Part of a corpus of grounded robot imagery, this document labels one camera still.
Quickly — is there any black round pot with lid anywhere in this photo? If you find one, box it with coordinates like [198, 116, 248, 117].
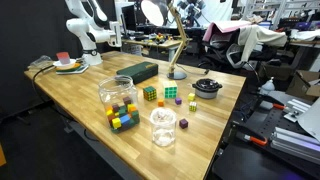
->
[192, 78, 222, 99]

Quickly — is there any purple small cube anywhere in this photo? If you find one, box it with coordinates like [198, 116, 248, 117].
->
[175, 98, 182, 105]

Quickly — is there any white rubiks cube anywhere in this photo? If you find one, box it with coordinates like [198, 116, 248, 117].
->
[163, 80, 178, 98]

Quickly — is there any orange small cube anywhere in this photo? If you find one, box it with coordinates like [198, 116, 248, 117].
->
[158, 99, 164, 107]

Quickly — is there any dark rubiks cube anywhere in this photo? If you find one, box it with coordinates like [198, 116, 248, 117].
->
[143, 86, 157, 101]

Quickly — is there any large jar with coloured blocks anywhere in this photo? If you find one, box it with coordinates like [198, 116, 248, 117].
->
[98, 75, 140, 133]

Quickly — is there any small clear glass jar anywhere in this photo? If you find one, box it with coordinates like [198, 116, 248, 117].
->
[149, 118, 176, 147]

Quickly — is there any small multicolour cube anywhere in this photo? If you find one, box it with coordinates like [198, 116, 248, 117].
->
[189, 101, 197, 112]

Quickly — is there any cardboard box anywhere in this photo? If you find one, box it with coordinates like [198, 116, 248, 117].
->
[286, 70, 320, 101]

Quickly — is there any dark green flat case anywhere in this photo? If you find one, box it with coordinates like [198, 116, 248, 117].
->
[117, 61, 158, 84]

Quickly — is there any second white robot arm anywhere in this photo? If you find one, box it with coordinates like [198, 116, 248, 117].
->
[65, 0, 122, 65]

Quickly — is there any yellow small cube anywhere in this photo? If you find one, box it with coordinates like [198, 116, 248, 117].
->
[188, 93, 195, 101]

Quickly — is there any beige cloth on chair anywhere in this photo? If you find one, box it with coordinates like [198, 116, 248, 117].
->
[238, 25, 287, 62]

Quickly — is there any dark purple cube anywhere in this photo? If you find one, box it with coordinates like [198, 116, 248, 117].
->
[179, 119, 188, 129]

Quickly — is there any clear glass jar lid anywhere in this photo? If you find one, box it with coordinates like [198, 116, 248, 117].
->
[150, 107, 176, 125]

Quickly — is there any wooden desk lamp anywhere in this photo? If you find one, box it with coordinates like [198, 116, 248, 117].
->
[140, 0, 188, 81]

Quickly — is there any plate with red block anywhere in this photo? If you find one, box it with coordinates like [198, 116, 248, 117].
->
[53, 52, 89, 75]

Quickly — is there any black office chair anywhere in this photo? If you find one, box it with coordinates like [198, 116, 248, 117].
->
[197, 28, 264, 73]

